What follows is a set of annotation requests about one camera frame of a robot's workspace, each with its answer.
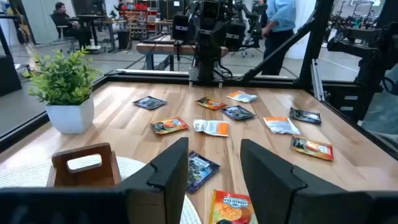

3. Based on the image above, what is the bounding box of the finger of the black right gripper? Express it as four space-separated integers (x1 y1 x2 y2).
208 33 223 60
195 33 210 60

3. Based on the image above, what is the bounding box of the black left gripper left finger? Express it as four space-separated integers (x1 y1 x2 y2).
0 137 190 224

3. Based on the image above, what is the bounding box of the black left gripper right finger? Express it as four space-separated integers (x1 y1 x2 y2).
239 139 398 224

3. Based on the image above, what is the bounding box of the dark blue tea bag packet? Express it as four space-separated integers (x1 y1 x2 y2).
289 107 323 126
221 105 256 121
185 151 221 195
132 95 169 111

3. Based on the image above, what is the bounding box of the orange fruit tea bag packet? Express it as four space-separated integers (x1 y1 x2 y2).
290 135 335 162
150 116 190 135
208 189 259 224
195 96 228 111

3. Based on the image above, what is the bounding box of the white and orange tea packet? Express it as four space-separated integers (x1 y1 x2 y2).
226 90 259 104
193 119 230 138
262 116 302 136

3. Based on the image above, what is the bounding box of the wooden tea organizer box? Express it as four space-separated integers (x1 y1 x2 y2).
46 142 122 189

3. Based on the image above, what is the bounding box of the wooden workbench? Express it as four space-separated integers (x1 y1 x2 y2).
136 32 229 72

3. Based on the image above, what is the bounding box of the standing person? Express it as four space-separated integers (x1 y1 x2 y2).
260 0 297 77

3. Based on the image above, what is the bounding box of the shelf with red bins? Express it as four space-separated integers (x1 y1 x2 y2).
120 2 159 38

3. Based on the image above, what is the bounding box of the black waste bin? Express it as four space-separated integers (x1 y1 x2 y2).
117 29 133 50

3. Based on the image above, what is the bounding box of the green plant in white pot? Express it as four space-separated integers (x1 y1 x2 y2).
22 46 103 135

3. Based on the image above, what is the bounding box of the black desk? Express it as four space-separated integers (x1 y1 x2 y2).
67 14 127 53

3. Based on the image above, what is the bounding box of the seated person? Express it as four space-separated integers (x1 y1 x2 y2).
49 1 93 47

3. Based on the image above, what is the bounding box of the white round plate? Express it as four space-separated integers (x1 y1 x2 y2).
0 155 203 224

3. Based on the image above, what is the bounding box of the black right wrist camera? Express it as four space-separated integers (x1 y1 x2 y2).
198 0 222 20

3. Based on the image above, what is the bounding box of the silver aluminium rail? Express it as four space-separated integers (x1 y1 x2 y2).
310 58 326 102

